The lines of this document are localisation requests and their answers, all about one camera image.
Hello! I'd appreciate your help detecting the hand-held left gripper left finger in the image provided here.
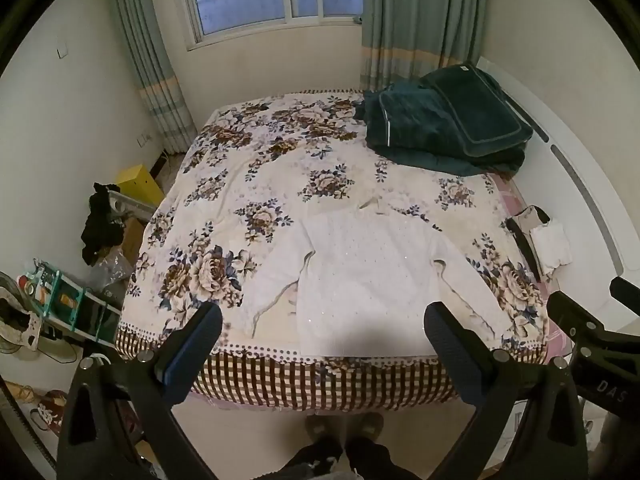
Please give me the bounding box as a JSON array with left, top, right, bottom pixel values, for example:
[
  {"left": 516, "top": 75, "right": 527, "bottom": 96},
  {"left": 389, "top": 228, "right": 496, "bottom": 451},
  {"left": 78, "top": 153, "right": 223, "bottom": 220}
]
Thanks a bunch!
[{"left": 55, "top": 301, "right": 224, "bottom": 480}]

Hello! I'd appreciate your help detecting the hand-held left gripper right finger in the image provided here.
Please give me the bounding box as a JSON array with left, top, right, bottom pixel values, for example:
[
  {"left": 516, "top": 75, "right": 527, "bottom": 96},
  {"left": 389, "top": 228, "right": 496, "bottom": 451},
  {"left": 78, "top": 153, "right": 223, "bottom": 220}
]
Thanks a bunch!
[{"left": 423, "top": 301, "right": 601, "bottom": 480}]

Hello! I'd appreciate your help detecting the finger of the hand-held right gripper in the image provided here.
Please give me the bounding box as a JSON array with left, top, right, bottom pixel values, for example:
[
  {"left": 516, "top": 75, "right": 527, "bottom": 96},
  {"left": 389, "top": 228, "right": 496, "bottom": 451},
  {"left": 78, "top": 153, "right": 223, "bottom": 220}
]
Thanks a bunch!
[
  {"left": 609, "top": 276, "right": 640, "bottom": 313},
  {"left": 546, "top": 291, "right": 623, "bottom": 348}
]

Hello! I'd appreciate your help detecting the white knit sweater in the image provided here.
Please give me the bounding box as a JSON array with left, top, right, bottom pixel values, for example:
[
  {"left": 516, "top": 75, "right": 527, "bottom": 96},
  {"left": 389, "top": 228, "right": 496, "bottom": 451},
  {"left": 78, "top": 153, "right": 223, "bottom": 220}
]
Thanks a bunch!
[{"left": 239, "top": 199, "right": 516, "bottom": 358}]

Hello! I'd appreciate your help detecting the black clothes pile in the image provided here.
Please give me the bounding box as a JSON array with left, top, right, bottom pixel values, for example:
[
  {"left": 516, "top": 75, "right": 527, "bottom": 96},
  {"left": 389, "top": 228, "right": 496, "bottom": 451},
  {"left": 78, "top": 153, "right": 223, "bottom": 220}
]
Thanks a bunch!
[{"left": 81, "top": 182, "right": 126, "bottom": 266}]

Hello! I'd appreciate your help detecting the pink mattress sheet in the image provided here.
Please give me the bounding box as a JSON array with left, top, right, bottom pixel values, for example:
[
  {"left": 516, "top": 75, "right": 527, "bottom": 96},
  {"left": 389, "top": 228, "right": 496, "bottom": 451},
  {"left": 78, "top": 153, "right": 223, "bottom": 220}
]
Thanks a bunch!
[{"left": 492, "top": 175, "right": 571, "bottom": 356}]

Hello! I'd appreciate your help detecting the white folded cloth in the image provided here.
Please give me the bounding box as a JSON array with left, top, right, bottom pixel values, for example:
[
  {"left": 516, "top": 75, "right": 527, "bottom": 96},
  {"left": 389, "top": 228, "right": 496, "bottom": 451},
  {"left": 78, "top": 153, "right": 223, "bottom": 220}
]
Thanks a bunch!
[{"left": 530, "top": 220, "right": 573, "bottom": 276}]

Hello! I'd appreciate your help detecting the grey shoe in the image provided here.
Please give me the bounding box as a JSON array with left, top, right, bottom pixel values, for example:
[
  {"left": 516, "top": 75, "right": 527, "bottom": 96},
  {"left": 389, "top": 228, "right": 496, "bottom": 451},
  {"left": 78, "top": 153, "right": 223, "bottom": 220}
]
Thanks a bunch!
[
  {"left": 350, "top": 412, "right": 386, "bottom": 448},
  {"left": 305, "top": 412, "right": 346, "bottom": 448}
]

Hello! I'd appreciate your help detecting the clear plastic bag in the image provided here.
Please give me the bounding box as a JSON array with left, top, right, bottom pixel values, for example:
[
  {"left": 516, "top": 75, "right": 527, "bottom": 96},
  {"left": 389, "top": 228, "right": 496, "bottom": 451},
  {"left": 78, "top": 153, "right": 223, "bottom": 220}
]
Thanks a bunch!
[{"left": 90, "top": 252, "right": 136, "bottom": 301}]

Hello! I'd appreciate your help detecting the white bed headboard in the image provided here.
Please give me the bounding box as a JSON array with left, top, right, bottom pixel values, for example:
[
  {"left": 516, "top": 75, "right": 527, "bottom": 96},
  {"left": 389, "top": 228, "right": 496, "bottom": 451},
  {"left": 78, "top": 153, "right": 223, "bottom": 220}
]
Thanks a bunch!
[{"left": 475, "top": 55, "right": 640, "bottom": 311}]

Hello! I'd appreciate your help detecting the cardboard box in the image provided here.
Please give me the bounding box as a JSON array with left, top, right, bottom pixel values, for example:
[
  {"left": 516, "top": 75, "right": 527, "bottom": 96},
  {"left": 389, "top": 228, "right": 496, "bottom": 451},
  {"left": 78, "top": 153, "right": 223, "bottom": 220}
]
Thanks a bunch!
[{"left": 120, "top": 215, "right": 148, "bottom": 266}]

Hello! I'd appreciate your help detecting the teal plastic rack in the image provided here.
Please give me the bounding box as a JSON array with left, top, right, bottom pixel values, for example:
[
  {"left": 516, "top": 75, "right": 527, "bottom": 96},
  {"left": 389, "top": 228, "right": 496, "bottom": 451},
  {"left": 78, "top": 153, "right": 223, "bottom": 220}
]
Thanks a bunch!
[{"left": 17, "top": 259, "right": 123, "bottom": 348}]

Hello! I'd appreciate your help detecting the red sneaker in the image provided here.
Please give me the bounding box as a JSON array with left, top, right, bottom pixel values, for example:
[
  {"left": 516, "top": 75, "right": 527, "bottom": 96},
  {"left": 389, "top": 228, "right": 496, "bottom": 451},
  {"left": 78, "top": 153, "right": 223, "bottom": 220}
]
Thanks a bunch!
[{"left": 30, "top": 390, "right": 68, "bottom": 433}]

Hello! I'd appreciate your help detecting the grey metal bar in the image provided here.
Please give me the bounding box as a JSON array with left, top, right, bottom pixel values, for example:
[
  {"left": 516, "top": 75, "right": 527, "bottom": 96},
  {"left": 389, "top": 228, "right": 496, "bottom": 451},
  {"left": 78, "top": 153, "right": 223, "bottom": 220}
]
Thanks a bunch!
[{"left": 110, "top": 190, "right": 161, "bottom": 221}]

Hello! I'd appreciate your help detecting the person's left leg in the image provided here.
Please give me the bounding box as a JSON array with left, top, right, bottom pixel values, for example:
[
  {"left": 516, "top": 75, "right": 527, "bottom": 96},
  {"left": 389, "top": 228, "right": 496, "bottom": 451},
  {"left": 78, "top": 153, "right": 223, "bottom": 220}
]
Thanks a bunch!
[{"left": 285, "top": 437, "right": 346, "bottom": 480}]

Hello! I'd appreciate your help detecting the yellow box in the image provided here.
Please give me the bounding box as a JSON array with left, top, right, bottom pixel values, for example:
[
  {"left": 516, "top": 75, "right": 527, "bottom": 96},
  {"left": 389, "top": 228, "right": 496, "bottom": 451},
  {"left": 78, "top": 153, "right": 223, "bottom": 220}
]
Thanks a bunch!
[{"left": 116, "top": 165, "right": 166, "bottom": 208}]

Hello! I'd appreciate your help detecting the floral bedsheet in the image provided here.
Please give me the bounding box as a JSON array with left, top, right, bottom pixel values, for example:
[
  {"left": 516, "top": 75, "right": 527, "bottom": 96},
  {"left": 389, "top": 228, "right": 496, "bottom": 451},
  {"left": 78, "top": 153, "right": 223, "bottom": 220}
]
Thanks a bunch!
[{"left": 114, "top": 89, "right": 551, "bottom": 411}]

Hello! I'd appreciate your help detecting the dark green pillow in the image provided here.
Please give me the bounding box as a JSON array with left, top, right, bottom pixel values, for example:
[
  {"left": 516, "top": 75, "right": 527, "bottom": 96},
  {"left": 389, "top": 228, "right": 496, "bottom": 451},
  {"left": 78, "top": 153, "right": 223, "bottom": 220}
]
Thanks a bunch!
[{"left": 419, "top": 62, "right": 535, "bottom": 158}]

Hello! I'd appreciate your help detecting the dark green blanket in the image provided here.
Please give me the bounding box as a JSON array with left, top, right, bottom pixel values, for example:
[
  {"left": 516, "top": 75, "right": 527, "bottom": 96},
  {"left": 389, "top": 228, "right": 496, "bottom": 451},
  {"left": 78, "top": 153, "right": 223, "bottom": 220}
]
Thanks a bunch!
[{"left": 356, "top": 85, "right": 526, "bottom": 178}]

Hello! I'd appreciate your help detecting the green striped curtain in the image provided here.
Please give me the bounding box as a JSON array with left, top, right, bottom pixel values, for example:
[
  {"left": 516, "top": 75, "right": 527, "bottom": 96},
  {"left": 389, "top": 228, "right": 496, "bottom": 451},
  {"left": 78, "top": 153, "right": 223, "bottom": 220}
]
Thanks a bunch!
[
  {"left": 102, "top": 0, "right": 198, "bottom": 156},
  {"left": 360, "top": 0, "right": 493, "bottom": 93}
]

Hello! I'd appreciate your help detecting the beige bag with black strap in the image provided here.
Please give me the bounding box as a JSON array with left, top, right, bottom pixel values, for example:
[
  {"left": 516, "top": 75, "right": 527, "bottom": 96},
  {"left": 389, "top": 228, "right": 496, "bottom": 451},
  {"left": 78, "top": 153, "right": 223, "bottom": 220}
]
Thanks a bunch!
[{"left": 505, "top": 205, "right": 551, "bottom": 281}]

